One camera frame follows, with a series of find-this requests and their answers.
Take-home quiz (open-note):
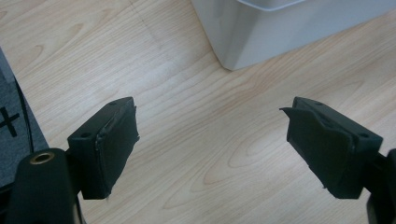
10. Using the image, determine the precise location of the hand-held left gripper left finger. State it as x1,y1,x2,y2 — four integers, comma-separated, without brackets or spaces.
66,96,140,201

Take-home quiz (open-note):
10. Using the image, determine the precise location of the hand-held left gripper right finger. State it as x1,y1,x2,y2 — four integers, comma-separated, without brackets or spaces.
279,96,384,200

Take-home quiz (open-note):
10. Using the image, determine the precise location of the white plastic bin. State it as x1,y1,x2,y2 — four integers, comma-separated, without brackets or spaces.
190,0,396,72

